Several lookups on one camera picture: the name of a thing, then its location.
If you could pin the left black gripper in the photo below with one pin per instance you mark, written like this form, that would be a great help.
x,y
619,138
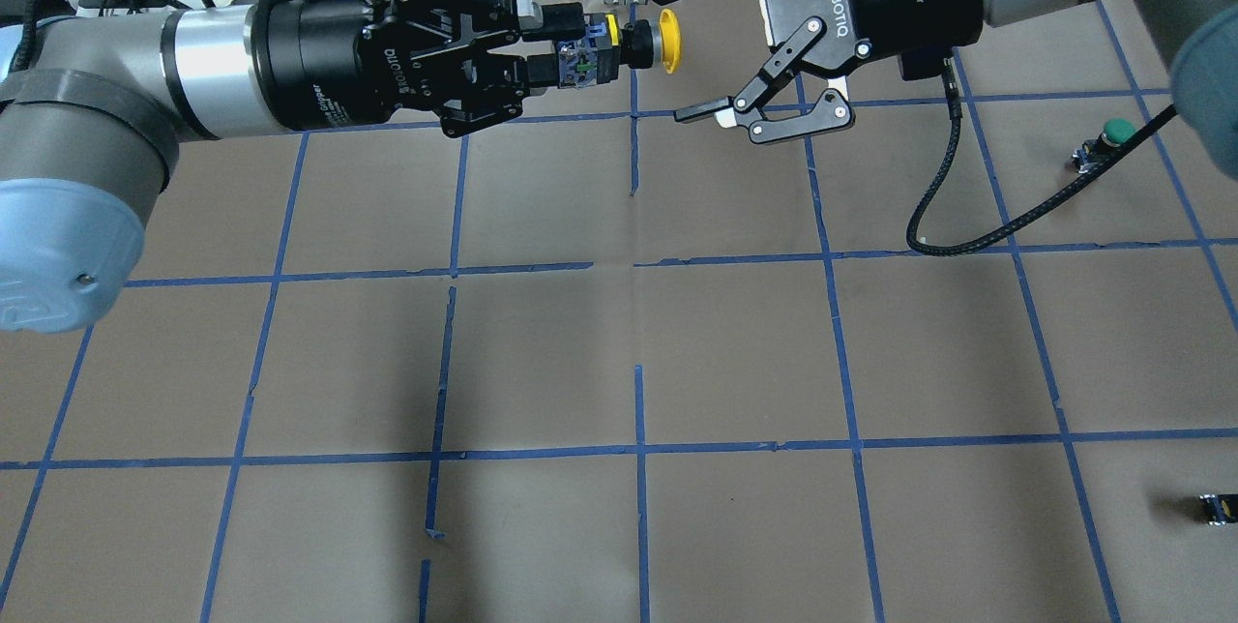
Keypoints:
x,y
314,62

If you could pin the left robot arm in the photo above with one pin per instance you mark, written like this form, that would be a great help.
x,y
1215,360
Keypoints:
x,y
93,127

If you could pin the small black contact block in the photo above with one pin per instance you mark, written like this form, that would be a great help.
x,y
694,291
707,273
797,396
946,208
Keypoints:
x,y
1219,508

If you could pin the green push button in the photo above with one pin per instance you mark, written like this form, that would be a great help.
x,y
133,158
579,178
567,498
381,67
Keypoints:
x,y
1092,152

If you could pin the yellow push button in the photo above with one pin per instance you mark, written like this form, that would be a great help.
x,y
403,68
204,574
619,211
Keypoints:
x,y
597,55

